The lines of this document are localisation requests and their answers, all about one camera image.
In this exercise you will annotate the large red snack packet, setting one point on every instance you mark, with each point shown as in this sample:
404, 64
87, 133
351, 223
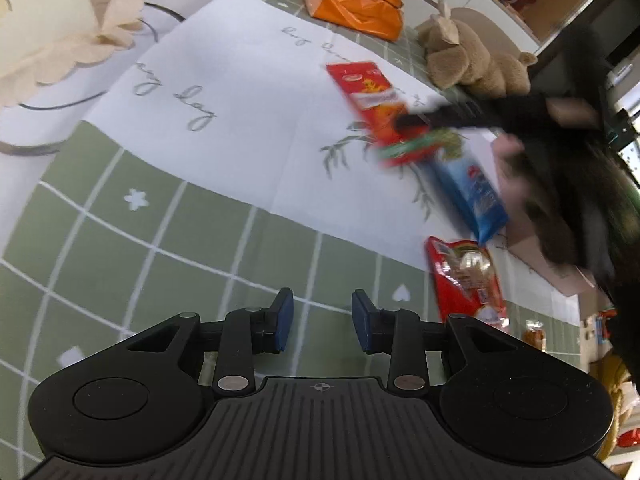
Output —
465, 280

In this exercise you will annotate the brown plush toy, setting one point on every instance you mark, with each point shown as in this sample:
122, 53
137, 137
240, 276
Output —
465, 60

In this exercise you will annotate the red green snack packet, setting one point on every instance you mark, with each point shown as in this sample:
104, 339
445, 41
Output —
370, 105

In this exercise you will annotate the blue snack packet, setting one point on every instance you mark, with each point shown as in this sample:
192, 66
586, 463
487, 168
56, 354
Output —
475, 200

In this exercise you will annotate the person's right forearm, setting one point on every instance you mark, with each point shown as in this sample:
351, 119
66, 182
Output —
575, 210

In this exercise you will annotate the orange paper bag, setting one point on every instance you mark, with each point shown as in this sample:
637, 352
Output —
350, 5

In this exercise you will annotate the green checked tablecloth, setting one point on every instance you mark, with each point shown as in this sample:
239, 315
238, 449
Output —
150, 260

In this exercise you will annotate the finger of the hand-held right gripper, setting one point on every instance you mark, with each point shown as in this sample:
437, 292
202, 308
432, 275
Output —
435, 117

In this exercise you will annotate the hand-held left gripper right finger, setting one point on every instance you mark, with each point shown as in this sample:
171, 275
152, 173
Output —
362, 320

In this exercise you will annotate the white round tray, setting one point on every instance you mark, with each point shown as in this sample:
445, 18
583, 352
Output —
65, 95

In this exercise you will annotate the person's right hand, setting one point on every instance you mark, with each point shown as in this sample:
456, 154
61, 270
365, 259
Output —
575, 112

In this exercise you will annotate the white printed placemat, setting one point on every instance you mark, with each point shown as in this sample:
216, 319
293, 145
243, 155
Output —
240, 110

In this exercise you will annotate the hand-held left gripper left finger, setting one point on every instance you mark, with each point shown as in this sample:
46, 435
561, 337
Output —
282, 320

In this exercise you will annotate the beige scalloped fabric cover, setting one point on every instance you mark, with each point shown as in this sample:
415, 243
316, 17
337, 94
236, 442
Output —
50, 20

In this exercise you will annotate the small brown snack packet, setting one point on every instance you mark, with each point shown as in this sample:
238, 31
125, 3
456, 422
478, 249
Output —
534, 336

